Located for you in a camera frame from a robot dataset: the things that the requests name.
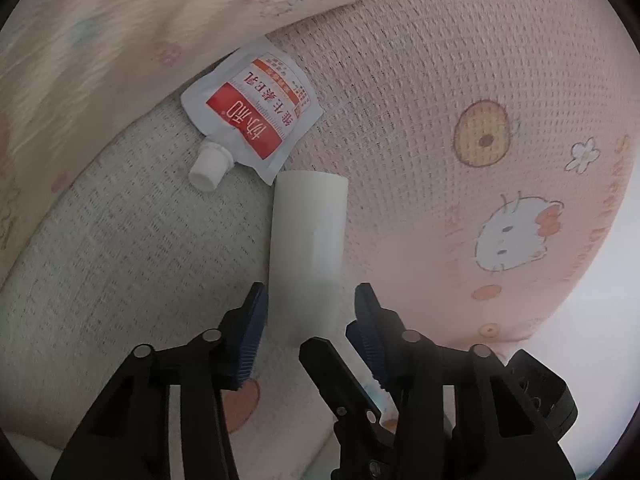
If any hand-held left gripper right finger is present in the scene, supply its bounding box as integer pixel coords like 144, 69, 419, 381
346, 282, 566, 480

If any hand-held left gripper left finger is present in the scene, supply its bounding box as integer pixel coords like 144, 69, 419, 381
50, 281, 269, 480

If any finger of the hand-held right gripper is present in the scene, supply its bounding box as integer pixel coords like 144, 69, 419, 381
299, 337, 401, 480

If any white cardboard tube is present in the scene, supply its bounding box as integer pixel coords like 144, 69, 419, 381
268, 170, 349, 348

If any white pouch with red label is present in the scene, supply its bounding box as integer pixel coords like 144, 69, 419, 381
181, 36, 323, 193

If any pink cat print mat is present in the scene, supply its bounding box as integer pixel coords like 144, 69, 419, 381
0, 0, 640, 480

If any pink printed pillow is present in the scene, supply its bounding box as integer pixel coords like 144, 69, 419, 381
0, 0, 391, 261

